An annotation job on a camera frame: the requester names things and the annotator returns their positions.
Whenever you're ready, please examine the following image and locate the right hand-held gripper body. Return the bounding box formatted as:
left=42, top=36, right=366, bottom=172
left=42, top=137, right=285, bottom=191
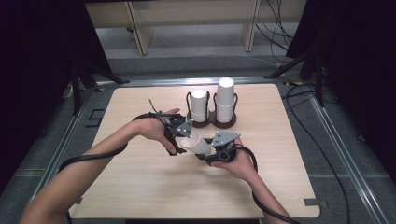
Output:
left=206, top=131, right=242, bottom=166

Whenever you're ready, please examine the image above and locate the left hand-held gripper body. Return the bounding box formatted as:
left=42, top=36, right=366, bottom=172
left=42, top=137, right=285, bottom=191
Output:
left=160, top=113, right=194, bottom=147

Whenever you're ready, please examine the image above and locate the single white paper cup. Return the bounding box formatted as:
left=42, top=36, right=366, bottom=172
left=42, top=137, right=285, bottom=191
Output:
left=180, top=130, right=213, bottom=157

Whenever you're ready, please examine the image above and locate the dark double cup holder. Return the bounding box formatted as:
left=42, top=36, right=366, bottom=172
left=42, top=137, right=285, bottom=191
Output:
left=185, top=91, right=239, bottom=130

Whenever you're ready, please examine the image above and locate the short white paper cup stack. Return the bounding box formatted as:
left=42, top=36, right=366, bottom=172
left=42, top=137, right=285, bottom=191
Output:
left=190, top=89, right=208, bottom=123

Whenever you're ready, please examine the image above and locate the person's right hand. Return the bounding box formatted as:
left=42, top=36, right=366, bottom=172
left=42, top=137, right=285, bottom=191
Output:
left=212, top=138, right=260, bottom=183

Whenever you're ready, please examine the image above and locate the person's left hand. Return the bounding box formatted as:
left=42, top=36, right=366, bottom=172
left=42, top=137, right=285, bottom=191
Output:
left=132, top=107, right=181, bottom=156

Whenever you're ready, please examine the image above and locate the tall white paper cup stack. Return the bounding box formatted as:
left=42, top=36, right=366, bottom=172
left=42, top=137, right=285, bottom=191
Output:
left=215, top=77, right=236, bottom=124

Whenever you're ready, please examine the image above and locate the black tape floor mark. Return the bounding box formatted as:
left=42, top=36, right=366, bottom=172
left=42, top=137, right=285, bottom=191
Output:
left=85, top=108, right=106, bottom=128

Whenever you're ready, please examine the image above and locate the light wooden desk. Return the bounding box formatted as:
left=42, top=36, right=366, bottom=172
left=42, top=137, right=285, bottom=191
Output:
left=84, top=0, right=307, bottom=56

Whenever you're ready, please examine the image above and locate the black tripod stand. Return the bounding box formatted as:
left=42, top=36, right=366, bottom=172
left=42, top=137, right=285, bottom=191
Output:
left=69, top=59, right=130, bottom=116
left=263, top=46, right=326, bottom=108

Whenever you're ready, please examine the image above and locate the black curtain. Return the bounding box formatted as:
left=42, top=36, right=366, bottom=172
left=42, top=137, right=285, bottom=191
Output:
left=285, top=0, right=396, bottom=185
left=0, top=0, right=113, bottom=194

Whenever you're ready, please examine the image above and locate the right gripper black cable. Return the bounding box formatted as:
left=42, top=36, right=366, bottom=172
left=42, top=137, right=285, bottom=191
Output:
left=232, top=144, right=302, bottom=224

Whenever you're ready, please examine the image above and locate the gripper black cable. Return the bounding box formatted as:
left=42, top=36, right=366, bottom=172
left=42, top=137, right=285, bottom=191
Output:
left=57, top=98, right=186, bottom=173
left=232, top=144, right=302, bottom=224

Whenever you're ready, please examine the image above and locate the thin white floor cable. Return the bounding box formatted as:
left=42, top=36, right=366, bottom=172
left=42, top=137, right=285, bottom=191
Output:
left=239, top=54, right=278, bottom=67

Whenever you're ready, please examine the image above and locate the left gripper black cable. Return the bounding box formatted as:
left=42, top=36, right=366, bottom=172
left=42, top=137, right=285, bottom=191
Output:
left=57, top=98, right=186, bottom=173

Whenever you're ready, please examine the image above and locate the long black floor cable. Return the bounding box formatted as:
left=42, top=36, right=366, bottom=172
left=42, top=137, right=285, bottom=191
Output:
left=281, top=82, right=352, bottom=224

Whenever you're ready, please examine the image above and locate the bundle of black cables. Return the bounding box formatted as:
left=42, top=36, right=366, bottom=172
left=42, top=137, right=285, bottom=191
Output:
left=255, top=0, right=295, bottom=63

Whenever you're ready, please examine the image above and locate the metal floor rail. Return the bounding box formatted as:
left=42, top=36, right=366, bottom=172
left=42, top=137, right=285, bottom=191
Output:
left=306, top=90, right=390, bottom=224
left=18, top=83, right=98, bottom=224

